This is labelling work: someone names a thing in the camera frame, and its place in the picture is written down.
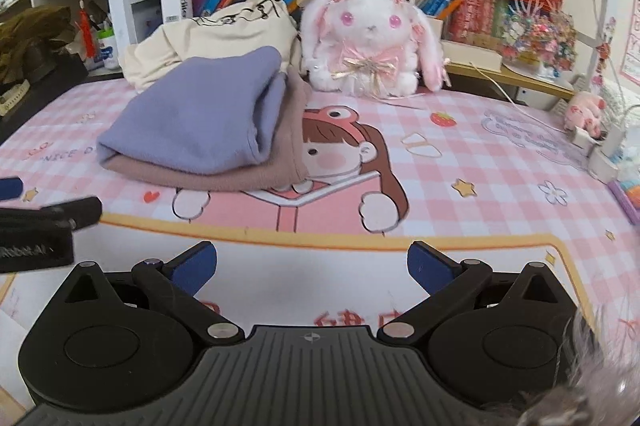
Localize small pink plush toy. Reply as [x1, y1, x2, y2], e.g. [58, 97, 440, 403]
[564, 90, 609, 138]

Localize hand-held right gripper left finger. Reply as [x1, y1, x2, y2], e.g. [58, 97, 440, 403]
[52, 240, 246, 348]

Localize white charger plug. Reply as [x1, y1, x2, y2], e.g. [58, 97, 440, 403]
[570, 126, 596, 150]

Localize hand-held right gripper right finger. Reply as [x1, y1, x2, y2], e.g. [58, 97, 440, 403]
[377, 240, 573, 349]

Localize white flat book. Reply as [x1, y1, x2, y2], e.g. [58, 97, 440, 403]
[442, 40, 504, 72]

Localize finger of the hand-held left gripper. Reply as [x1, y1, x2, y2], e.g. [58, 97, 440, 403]
[0, 196, 104, 233]
[0, 176, 24, 202]

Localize colourful flower ornament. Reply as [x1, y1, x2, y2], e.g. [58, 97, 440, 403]
[500, 0, 579, 76]

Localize cream studded strap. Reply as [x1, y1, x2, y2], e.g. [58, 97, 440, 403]
[0, 78, 29, 117]

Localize olive green cloth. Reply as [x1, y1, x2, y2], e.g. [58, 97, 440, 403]
[0, 5, 74, 86]

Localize white charging dock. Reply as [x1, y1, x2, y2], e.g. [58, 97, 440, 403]
[587, 125, 627, 185]

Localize red tassel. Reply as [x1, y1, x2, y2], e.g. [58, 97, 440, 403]
[75, 0, 99, 60]

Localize white cable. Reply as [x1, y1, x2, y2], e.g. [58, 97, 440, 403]
[469, 60, 577, 135]

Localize white bottle blue label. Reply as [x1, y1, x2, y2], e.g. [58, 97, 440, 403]
[97, 30, 121, 70]

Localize purple stationery box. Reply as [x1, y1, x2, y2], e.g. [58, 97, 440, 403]
[607, 179, 640, 228]

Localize alphabet wall poster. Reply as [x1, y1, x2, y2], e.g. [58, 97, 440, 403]
[619, 0, 640, 83]

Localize purple and pink sweater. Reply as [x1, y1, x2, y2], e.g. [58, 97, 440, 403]
[95, 45, 314, 193]

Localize fuzzy grey fur trim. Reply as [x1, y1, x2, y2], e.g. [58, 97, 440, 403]
[515, 303, 640, 426]

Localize white bunny plush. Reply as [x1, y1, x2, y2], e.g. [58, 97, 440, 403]
[299, 0, 449, 100]

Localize cream tote bag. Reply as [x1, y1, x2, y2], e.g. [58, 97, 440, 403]
[122, 0, 301, 93]

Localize pink cartoon desk mat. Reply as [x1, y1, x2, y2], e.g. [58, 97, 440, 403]
[0, 75, 640, 426]

